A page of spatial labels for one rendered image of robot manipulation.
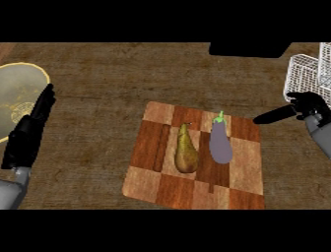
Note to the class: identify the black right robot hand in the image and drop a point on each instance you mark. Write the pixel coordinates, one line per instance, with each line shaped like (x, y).
(306, 105)

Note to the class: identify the green-brown pear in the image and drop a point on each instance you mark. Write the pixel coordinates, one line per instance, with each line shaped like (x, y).
(184, 149)

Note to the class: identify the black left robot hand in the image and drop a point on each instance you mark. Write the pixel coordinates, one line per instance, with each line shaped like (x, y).
(26, 138)

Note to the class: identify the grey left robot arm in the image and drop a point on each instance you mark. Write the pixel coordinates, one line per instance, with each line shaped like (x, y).
(1, 192)

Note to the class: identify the purple eggplant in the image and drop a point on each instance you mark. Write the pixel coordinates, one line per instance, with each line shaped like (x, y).
(220, 141)

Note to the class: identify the checkered wooden cutting board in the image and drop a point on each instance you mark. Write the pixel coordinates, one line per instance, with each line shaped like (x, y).
(195, 157)

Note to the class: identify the black appliance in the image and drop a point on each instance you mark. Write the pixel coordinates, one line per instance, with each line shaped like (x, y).
(248, 49)

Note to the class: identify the yellow-rimmed grey plate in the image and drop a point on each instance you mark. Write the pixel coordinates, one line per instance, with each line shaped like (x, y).
(5, 101)

